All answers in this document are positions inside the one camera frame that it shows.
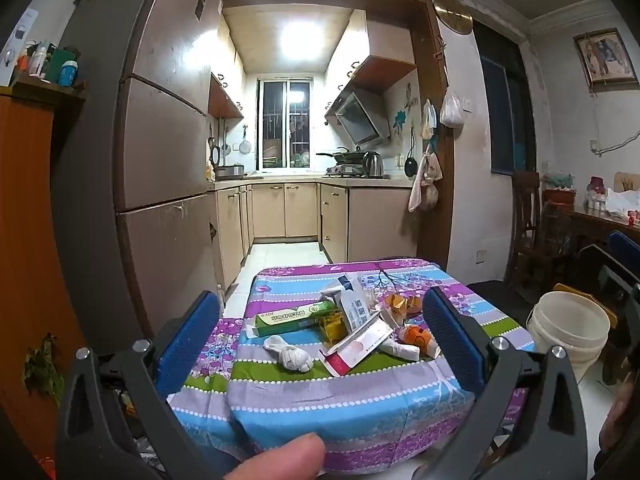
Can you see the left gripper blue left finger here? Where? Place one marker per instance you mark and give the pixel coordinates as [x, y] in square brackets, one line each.
[180, 341]

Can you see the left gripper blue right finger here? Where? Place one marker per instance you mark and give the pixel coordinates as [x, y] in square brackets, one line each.
[460, 339]

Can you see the orange paper cup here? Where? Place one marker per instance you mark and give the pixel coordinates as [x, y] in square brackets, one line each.
[419, 337]

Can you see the orange candy wrapper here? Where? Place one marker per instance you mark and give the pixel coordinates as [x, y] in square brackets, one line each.
[403, 307]

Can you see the white tissue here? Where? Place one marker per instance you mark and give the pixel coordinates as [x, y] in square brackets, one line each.
[289, 356]

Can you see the white blue printed package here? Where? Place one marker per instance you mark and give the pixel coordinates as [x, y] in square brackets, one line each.
[355, 303]

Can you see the red white medicine box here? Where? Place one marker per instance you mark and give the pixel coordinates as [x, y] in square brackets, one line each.
[348, 353]

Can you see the yellow gold snack wrapper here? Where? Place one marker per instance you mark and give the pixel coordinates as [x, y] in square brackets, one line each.
[333, 328]

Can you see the green toothpaste box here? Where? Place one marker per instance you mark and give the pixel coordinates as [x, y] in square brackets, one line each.
[288, 320]

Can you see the beige kitchen cabinets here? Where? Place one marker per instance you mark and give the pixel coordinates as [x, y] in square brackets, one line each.
[352, 219]

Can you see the kitchen window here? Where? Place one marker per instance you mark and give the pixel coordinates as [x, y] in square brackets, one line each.
[284, 123]

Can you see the person's left hand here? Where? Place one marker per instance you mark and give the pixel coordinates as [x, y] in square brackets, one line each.
[299, 459]

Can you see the white plastic bucket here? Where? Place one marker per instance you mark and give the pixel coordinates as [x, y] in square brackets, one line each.
[574, 322]

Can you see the dark wooden dining table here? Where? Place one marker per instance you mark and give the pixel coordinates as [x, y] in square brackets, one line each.
[569, 228]

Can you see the dark wooden chair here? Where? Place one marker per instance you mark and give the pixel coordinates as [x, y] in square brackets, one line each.
[532, 258]

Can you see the floral striped tablecloth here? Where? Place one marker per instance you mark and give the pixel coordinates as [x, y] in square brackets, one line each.
[239, 399]

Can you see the orange wooden cabinet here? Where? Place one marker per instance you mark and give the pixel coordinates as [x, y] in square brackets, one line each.
[34, 299]

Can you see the hanging beige cloth bags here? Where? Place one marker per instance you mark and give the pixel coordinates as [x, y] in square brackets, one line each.
[424, 194]

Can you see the beige refrigerator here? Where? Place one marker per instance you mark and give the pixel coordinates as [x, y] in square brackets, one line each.
[129, 188]

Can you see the steel kettle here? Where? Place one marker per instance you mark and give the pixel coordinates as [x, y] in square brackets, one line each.
[373, 165]

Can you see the framed elephant picture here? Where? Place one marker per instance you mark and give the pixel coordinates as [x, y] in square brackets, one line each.
[605, 60]

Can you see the hanging white plastic bag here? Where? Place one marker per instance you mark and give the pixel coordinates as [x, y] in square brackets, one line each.
[451, 113]

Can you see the steel range hood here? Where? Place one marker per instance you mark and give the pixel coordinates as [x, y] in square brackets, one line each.
[362, 115]

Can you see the white wall socket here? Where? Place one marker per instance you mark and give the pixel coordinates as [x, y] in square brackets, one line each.
[480, 256]

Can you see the dark wall window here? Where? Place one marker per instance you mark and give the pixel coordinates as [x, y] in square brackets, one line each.
[511, 119]

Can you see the gold wall clock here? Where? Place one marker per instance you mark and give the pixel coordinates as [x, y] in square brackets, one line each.
[454, 15]

